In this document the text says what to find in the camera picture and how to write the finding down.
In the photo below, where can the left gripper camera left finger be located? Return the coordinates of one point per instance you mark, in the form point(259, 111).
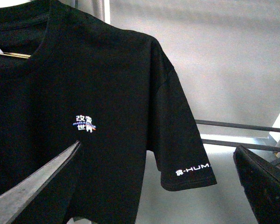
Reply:
point(44, 196)

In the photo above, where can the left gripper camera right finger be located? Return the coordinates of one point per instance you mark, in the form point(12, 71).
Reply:
point(261, 182)

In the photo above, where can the wooden clothes hanger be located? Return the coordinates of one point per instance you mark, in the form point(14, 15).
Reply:
point(23, 56)

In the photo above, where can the black printed t-shirt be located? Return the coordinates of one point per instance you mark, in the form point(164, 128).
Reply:
point(113, 90)

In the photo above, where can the grey metal rack frame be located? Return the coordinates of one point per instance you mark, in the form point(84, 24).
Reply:
point(234, 133)

